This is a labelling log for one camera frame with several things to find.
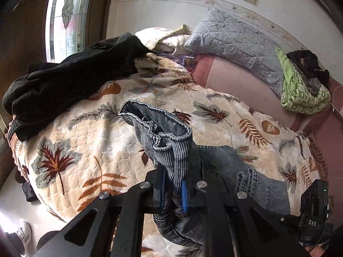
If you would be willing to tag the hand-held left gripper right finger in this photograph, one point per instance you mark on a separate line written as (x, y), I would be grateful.
(185, 196)

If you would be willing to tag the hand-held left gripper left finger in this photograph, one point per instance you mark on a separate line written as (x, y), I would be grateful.
(161, 191)

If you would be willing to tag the grey denim pants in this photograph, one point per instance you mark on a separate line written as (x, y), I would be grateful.
(171, 150)

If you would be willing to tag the cream leaf printed blanket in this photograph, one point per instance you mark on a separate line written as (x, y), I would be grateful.
(107, 128)

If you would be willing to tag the green patterned cloth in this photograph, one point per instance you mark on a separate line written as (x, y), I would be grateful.
(297, 96)

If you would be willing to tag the pink bed sheet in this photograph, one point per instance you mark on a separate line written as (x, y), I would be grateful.
(241, 85)

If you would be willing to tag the dark shoe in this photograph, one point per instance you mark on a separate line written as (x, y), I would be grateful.
(29, 191)

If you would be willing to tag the blue printed box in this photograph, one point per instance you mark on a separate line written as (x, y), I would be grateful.
(189, 61)

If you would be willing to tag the clear plastic bag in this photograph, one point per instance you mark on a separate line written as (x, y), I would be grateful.
(168, 55)

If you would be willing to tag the white shoe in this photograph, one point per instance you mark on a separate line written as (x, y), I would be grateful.
(24, 235)

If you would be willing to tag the black cloth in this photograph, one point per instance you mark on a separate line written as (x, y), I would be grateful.
(308, 64)

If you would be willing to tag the black jacket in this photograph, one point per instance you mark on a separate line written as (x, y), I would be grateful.
(67, 80)

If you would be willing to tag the cream pillow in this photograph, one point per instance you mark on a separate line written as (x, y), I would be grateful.
(160, 38)

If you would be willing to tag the grey quilted pillow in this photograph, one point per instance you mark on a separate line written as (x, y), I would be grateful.
(235, 40)

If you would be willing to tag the stained glass window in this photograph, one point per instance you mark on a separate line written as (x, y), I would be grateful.
(67, 18)

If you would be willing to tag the wooden wardrobe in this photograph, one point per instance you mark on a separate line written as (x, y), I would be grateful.
(24, 32)

